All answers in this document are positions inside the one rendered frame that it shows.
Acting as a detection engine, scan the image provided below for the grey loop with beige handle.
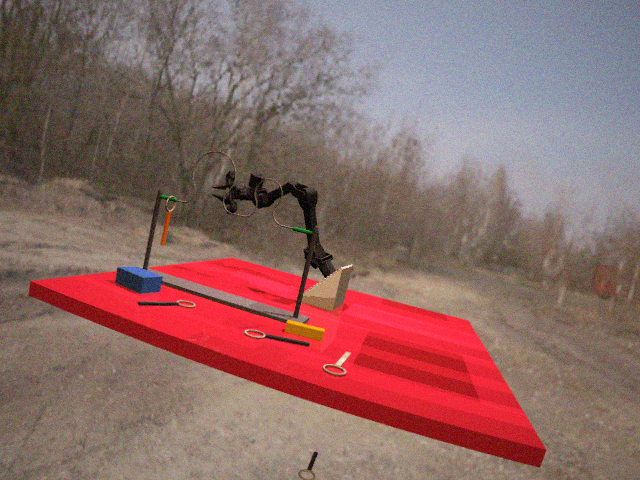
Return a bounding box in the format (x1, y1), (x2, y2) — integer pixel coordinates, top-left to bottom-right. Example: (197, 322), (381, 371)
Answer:
(322, 351), (351, 376)

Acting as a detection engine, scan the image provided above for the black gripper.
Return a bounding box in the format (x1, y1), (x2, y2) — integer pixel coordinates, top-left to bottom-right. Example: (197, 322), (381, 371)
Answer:
(213, 171), (249, 213)

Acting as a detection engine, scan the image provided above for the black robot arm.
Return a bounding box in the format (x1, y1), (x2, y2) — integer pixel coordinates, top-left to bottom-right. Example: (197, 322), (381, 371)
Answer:
(235, 172), (336, 278)

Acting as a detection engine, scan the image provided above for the blue block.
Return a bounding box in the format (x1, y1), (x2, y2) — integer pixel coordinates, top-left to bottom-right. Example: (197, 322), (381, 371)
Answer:
(115, 266), (162, 294)

